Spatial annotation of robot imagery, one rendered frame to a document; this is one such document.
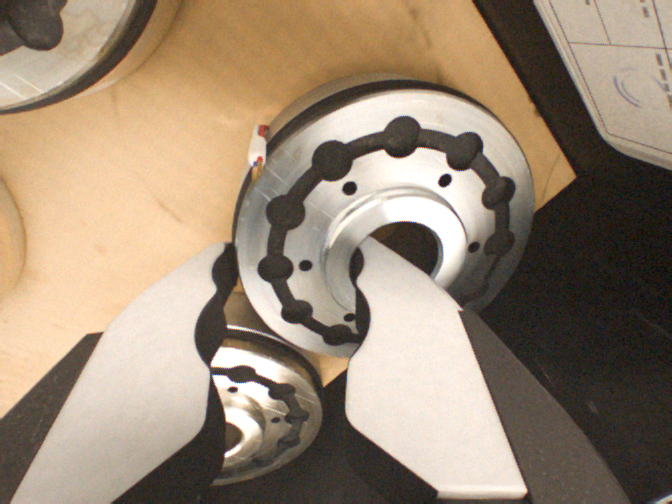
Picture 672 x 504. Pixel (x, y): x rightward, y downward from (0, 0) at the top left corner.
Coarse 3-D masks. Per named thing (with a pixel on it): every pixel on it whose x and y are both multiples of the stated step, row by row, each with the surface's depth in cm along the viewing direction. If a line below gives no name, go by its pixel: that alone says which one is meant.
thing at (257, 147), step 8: (256, 128) 10; (264, 128) 10; (256, 136) 9; (256, 144) 8; (264, 144) 9; (248, 152) 8; (256, 152) 8; (264, 152) 8; (248, 160) 8; (256, 160) 8; (264, 160) 8; (256, 168) 7; (256, 176) 7
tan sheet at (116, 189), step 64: (192, 0) 9; (256, 0) 10; (320, 0) 10; (384, 0) 10; (448, 0) 10; (192, 64) 10; (256, 64) 10; (320, 64) 11; (384, 64) 11; (448, 64) 11; (0, 128) 10; (64, 128) 11; (128, 128) 11; (192, 128) 11; (512, 128) 13; (64, 192) 11; (128, 192) 12; (192, 192) 12; (64, 256) 13; (128, 256) 13; (192, 256) 14; (0, 320) 14; (64, 320) 14; (0, 384) 15
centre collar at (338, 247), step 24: (384, 192) 10; (408, 192) 10; (432, 192) 10; (360, 216) 10; (384, 216) 10; (408, 216) 10; (432, 216) 10; (456, 216) 10; (336, 240) 10; (360, 240) 10; (432, 240) 11; (456, 240) 11; (336, 264) 10; (432, 264) 12; (456, 264) 11; (336, 288) 11
